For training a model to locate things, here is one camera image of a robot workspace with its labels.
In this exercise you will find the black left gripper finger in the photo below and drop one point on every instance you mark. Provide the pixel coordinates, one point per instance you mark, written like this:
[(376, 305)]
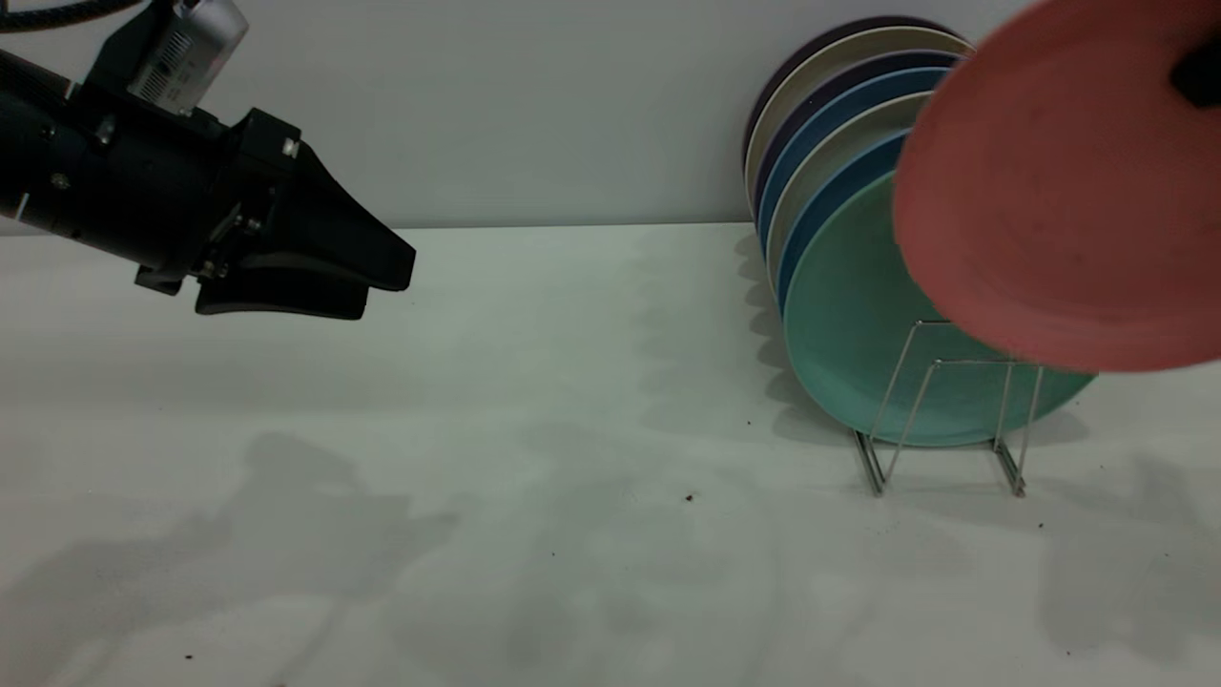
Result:
[(286, 291), (343, 239)]

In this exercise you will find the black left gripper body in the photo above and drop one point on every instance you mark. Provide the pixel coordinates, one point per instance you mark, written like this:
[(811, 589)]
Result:
[(172, 191)]

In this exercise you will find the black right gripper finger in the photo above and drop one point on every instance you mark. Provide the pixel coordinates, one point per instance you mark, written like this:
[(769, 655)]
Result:
[(1202, 76)]

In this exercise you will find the pink round plate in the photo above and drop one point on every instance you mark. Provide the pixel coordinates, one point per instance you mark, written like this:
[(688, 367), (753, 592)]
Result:
[(1049, 191)]

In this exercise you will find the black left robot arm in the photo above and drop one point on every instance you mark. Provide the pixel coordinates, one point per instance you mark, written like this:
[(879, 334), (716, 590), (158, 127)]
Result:
[(29, 143)]

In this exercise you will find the blue round plate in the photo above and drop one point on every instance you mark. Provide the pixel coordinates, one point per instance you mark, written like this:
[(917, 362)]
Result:
[(868, 93), (839, 191)]

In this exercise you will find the dark navy round plate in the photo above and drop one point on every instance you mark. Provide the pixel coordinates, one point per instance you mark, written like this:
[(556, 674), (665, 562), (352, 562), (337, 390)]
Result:
[(858, 69)]

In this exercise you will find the beige round plate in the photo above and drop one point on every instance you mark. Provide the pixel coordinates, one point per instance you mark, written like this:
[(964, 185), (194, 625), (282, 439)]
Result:
[(849, 52), (858, 126)]

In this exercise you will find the dark purple round plate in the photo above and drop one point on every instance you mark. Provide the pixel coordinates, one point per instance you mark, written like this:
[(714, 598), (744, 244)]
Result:
[(809, 52)]

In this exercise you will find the green round plate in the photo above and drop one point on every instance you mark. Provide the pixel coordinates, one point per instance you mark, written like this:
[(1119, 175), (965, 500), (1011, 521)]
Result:
[(849, 324)]

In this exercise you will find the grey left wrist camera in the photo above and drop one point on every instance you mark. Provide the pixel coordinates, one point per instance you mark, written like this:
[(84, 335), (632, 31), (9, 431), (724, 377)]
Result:
[(186, 52)]

